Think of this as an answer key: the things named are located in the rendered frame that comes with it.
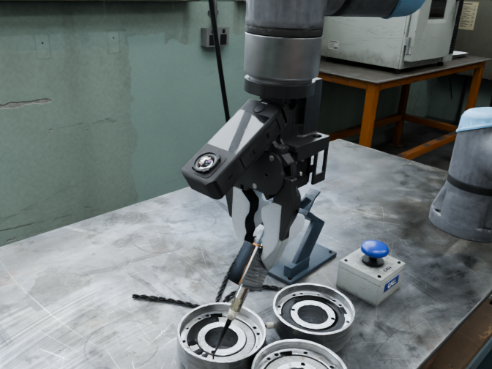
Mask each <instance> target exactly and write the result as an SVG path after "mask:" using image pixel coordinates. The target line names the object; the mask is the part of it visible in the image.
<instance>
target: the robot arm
mask: <svg viewBox="0 0 492 369"><path fill-rule="evenodd" d="M425 1H426V0H246V16H245V23H246V24H245V57H244V72H245V73H246V76H245V87H244V90H245V91H246V92H247V93H250V94H254V95H256V96H260V100H259V101H257V100H253V99H249V100H248V101H247V102H246V103H245V104H244V105H243V106H242V107H241V108H240V109H239V110H238V111H237V112H236V113H235V114H234V115H233V116H232V117H231V118H230V119H229V120H228V121H227V122H226V123H225V124H224V125H223V126H222V127H221V128H220V129H219V130H218V132H217V133H216V134H215V135H214V136H213V137H212V138H211V139H210V140H209V141H208V142H207V143H206V144H205V145H204V146H203V147H202V148H201V149H200V150H199V151H198V152H197V153H196V154H195V155H194V156H193V157H192V158H191V159H190V160H189V162H188V163H187V164H186V165H185V166H184V167H183V168H182V174H183V176H184V178H185V179H186V181H187V183H188V184H189V186H190V188H191V189H193V190H195V191H197V192H199V193H202V194H204V195H206V196H208V197H210V198H213V199H216V200H220V199H221V198H222V197H223V196H224V195H225V197H226V201H227V205H228V213H229V216H230V217H231V219H232V223H233V226H234V230H235V233H236V236H237V238H238V240H239V243H240V245H241V246H242V245H243V243H244V241H247V242H250V243H254V240H253V233H254V231H255V229H256V228H257V227H258V226H259V225H260V224H261V223H262V222H263V224H264V235H263V236H262V239H261V242H262V246H263V250H262V253H261V256H260V259H261V262H262V264H263V265H264V268H265V269H266V270H270V269H271V268H272V267H273V266H274V265H276V263H277V262H278V261H279V260H280V258H281V256H282V254H283V252H284V250H285V248H286V245H287V244H288V243H289V242H290V241H291V240H292V239H294V238H295V237H296V236H297V235H298V234H299V233H300V232H301V231H302V229H303V228H304V225H305V217H304V215H302V214H299V213H298V212H299V208H300V204H301V194H300V192H299V189H298V188H300V187H302V186H304V185H307V184H308V182H309V178H310V173H312V179H311V184H312V185H314V184H317V183H319V182H321V181H323V180H325V173H326V167H327V155H328V149H329V137H330V136H329V135H325V134H321V133H318V131H317V129H318V115H319V108H320V102H321V88H322V81H323V78H317V76H318V74H319V66H320V59H321V45H322V38H323V36H322V34H323V27H324V16H330V17H381V18H383V19H390V18H391V17H403V16H407V15H410V14H412V13H414V12H416V11H417V10H418V9H419V8H420V7H421V6H422V5H423V4H424V3H425ZM456 132H457V135H456V139H455V144H454V148H453V151H452V157H451V161H450V167H449V171H448V175H447V180H446V182H445V184H444V186H443V187H442V189H441V190H440V192H439V194H438V195H437V196H436V198H435V200H434V201H433V203H432V204H431V206H430V212H429V219H430V221H431V222H432V224H434V225H435V227H437V228H439V229H440V230H442V231H443V232H445V233H447V234H450V235H453V236H456V237H458V238H461V239H466V240H469V241H473V242H484V243H492V107H481V108H471V109H469V110H467V111H465V112H464V113H463V114H462V116H461V120H460V123H459V126H458V129H457V130H456ZM323 150H324V158H323V165H322V171H319V172H318V173H316V168H317V161H318V153H319V152H320V151H323ZM313 155H314V158H313V162H311V157H312V156H313ZM262 193H263V194H264V196H265V199H267V200H264V199H263V198H262ZM271 198H273V202H272V203H271V201H268V200H269V199H271Z"/></svg>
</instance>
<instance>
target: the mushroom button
mask: <svg viewBox="0 0 492 369"><path fill-rule="evenodd" d="M361 251H362V252H363V253H364V254H365V255H367V256H369V260H370V261H377V258H383V257H386V256H387V255H388V253H389V248H388V247H387V245H386V244H384V243H383V242H380V241H377V240H366V241H364V242H363V243H362V244H361Z"/></svg>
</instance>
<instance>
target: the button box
mask: <svg viewBox="0 0 492 369"><path fill-rule="evenodd" d="M405 264H406V263H404V262H402V261H399V260H397V259H396V258H393V257H391V256H386V257H383V258H377V261H370V260H369V256H367V255H365V254H364V253H363V252H362V251H361V248H360V249H358V250H356V251H354V252H353V253H351V254H349V255H348V256H346V257H345V258H342V259H341V260H340V261H339V267H338V276H337V282H336V286H337V287H339V288H341V289H343V290H345V291H347V292H349V293H350V294H353V295H354V296H356V297H358V298H360V299H362V300H364V301H366V302H367V303H369V304H371V305H373V306H375V307H377V306H378V305H380V304H381V303H382V302H383V301H384V300H386V299H387V298H388V297H390V296H391V295H392V294H394V293H395V292H396V291H397V290H398V289H400V286H401V282H402V278H403V271H404V268H405Z"/></svg>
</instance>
